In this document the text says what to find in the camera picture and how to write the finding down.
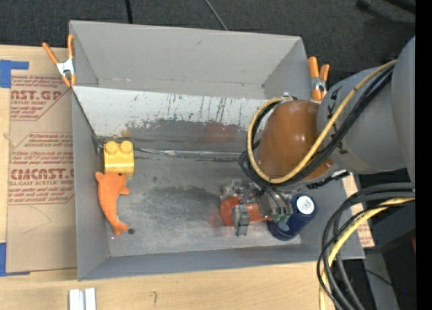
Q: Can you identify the dark blue cylindrical container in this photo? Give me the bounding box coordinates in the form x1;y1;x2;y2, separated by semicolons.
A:
267;193;319;242

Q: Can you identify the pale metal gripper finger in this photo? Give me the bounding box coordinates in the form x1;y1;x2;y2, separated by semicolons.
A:
221;182;249;199
234;203;252;238

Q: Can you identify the orange-red cylindrical toy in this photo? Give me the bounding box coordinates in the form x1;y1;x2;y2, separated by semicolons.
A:
219;196;271;228

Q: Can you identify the orange toy dolphin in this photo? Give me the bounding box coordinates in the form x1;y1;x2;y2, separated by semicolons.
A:
94;171;131;236

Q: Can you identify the grey metal bin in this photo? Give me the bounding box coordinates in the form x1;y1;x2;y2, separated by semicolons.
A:
68;20;366;282

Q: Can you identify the yellow toy building brick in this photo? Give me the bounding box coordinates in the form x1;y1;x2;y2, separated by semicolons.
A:
103;140;136;178

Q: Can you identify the brown cardboard board red print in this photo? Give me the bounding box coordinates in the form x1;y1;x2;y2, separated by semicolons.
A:
0;44;376;278

